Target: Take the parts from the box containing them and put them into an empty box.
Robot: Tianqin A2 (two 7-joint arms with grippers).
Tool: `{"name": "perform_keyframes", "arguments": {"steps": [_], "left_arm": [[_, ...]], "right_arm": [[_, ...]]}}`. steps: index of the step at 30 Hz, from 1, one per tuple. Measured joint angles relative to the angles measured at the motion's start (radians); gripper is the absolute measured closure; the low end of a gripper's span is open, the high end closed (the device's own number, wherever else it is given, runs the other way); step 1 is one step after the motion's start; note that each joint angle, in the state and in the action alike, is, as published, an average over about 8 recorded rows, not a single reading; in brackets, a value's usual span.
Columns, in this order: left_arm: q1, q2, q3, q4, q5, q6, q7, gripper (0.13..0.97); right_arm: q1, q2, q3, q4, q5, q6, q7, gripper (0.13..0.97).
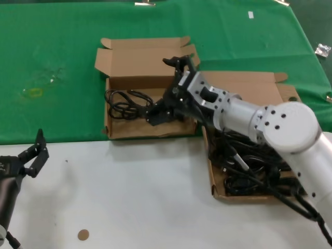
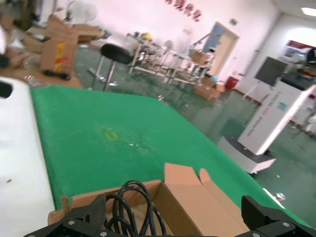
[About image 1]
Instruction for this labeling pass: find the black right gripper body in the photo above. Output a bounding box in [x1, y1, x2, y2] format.
[162, 72, 203, 122]

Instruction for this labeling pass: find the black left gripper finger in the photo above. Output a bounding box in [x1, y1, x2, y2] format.
[17, 128, 50, 179]

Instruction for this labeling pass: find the cardboard box with round hole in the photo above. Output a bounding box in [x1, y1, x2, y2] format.
[190, 70, 308, 205]

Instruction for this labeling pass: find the dark grey robot cable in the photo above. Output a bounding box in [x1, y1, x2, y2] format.
[269, 186, 332, 247]

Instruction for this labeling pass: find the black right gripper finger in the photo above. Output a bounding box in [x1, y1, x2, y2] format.
[145, 99, 183, 128]
[162, 55, 197, 79]

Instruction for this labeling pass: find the black power cable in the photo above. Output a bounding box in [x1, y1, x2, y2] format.
[104, 89, 157, 121]
[208, 127, 236, 173]
[233, 150, 291, 180]
[223, 172, 294, 197]

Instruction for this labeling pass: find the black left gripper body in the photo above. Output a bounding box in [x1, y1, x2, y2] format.
[0, 155, 27, 227]

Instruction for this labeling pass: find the green table cloth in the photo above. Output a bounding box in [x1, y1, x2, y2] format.
[0, 0, 332, 145]

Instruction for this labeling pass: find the cardboard box with oval hole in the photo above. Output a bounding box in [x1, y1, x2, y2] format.
[93, 36, 201, 140]

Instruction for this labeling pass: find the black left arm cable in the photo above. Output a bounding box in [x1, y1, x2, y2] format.
[5, 230, 22, 249]

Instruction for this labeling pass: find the brown cardboard disc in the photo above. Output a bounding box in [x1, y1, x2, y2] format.
[77, 229, 90, 242]

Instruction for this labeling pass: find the robot cable with silver connector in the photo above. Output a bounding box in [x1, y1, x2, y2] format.
[194, 103, 320, 221]

